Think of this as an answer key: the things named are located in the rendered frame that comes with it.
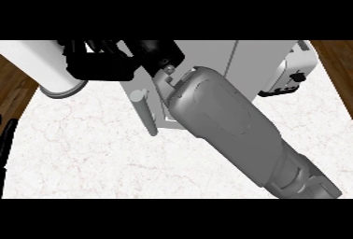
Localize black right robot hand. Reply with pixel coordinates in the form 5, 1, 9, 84
57, 39, 187, 82

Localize white cylinder with grey rim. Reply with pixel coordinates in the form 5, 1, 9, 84
0, 39, 91, 100

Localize black curved object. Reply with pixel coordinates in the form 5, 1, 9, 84
0, 114, 21, 172

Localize pale grey appliance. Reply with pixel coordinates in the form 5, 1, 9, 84
257, 39, 321, 98

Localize grey cabinet door with handle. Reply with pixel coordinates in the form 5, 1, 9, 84
116, 39, 240, 137

